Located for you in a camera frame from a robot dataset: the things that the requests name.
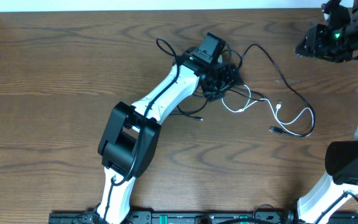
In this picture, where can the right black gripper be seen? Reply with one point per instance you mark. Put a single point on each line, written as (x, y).
(314, 47)

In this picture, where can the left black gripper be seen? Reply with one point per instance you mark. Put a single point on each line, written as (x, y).
(230, 79)

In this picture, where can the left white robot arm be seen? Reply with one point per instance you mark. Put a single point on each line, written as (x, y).
(130, 137)

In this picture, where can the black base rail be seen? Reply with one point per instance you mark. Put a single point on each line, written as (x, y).
(269, 215)

